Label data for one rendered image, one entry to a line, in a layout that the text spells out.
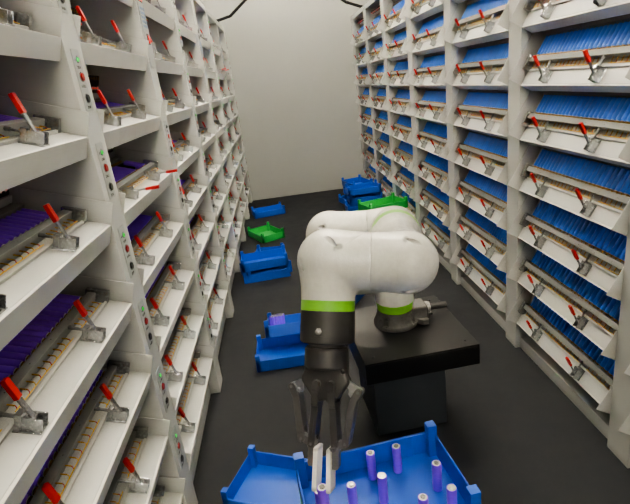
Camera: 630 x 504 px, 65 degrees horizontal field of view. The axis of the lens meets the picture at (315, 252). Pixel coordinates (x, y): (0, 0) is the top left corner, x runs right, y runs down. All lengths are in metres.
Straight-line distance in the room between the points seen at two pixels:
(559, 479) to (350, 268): 1.12
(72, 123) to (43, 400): 0.55
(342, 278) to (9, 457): 0.53
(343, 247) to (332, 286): 0.07
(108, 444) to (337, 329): 0.53
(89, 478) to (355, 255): 0.62
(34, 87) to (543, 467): 1.66
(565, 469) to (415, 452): 0.71
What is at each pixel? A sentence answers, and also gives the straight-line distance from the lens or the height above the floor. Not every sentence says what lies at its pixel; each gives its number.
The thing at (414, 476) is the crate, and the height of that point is 0.40.
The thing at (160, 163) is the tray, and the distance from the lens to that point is 1.84.
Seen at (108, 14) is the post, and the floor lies 1.45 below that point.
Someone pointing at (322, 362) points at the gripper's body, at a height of 0.75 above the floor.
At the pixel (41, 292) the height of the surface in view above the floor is 0.92.
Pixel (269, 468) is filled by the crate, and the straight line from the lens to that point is 1.76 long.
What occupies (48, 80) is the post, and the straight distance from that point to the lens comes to 1.16.
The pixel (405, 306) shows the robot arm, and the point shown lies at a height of 0.44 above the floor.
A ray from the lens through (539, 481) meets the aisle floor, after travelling 1.71.
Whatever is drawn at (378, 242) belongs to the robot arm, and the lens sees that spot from 0.80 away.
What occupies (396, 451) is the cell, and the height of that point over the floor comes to 0.46.
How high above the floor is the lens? 1.18
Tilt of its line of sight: 19 degrees down
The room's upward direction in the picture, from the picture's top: 7 degrees counter-clockwise
